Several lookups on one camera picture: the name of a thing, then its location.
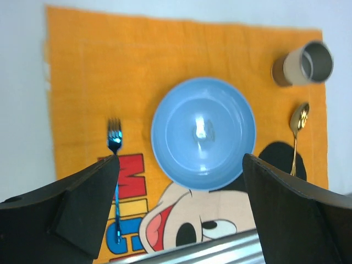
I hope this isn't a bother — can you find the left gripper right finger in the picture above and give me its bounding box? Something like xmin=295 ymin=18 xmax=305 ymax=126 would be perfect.
xmin=243 ymin=154 xmax=351 ymax=263

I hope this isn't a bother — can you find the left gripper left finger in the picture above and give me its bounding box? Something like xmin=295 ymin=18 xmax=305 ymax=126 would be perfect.
xmin=1 ymin=155 xmax=120 ymax=263

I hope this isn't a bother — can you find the gold metal spoon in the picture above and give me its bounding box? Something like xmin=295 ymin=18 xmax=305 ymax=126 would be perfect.
xmin=290 ymin=102 xmax=310 ymax=177

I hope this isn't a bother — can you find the blue fork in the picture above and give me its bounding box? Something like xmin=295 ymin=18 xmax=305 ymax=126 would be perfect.
xmin=107 ymin=118 xmax=123 ymax=244

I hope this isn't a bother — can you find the light blue plate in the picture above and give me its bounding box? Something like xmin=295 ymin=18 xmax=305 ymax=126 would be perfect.
xmin=151 ymin=77 xmax=256 ymax=191

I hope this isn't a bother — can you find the orange cartoon mouse towel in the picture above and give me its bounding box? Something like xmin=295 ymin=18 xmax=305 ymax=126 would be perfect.
xmin=47 ymin=7 xmax=328 ymax=263

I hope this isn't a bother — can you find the small metal cup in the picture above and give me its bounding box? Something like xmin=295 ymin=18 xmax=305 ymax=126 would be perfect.
xmin=271 ymin=40 xmax=334 ymax=87

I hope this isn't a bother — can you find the aluminium rail beam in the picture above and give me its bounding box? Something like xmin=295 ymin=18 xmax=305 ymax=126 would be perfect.
xmin=111 ymin=229 xmax=265 ymax=263

